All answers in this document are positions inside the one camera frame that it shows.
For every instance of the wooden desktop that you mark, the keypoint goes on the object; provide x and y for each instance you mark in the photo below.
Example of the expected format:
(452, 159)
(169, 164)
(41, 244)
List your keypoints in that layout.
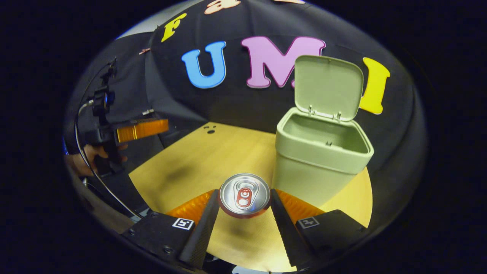
(205, 152)

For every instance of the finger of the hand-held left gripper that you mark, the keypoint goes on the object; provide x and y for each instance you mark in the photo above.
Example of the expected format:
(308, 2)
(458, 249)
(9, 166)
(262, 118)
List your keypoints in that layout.
(144, 129)

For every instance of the silver backdrop clip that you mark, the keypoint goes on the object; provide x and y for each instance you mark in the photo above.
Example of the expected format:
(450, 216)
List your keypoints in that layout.
(148, 112)

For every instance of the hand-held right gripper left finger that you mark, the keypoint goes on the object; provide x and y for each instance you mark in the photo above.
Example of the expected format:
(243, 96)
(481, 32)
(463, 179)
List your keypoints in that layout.
(201, 236)

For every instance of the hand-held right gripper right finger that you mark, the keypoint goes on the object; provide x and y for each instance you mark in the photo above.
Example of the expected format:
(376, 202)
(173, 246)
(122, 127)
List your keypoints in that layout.
(285, 232)

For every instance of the red pop can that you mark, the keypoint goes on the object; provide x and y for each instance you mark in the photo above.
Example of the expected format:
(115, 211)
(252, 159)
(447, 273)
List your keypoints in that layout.
(244, 195)

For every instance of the pale green desktop garbage bin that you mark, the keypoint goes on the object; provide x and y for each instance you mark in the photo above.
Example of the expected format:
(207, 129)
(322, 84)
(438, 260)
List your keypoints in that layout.
(308, 175)

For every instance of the black backdrop cloth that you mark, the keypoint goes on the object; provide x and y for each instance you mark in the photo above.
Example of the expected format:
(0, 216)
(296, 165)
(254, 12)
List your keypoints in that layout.
(236, 102)

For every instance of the copper backdrop clip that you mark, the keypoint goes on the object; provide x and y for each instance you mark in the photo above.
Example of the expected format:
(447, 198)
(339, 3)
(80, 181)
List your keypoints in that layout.
(144, 50)

